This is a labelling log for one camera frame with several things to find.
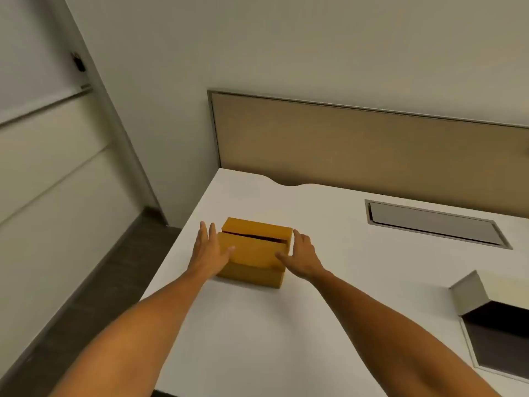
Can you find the person's left hand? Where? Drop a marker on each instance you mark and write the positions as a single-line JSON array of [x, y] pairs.
[[208, 256]]

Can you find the person's right hand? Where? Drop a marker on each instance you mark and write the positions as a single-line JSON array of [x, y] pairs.
[[303, 260]]

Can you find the orange-brown cardboard box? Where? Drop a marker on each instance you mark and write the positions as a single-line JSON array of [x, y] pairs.
[[252, 254]]

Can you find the cream leaf-patterned tissue box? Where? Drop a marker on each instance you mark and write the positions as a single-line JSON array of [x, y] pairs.
[[496, 289]]

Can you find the person's right forearm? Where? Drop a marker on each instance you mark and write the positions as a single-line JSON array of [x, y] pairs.
[[392, 339]]

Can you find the person's left forearm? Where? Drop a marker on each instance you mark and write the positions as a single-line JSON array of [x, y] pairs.
[[136, 339]]

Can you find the beige desk partition panel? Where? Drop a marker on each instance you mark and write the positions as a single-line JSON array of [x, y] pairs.
[[363, 157]]

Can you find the white wall rail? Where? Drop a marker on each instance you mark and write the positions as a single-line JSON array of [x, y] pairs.
[[37, 106]]

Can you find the black wall fixture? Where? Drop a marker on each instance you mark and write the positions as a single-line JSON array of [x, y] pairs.
[[78, 63]]

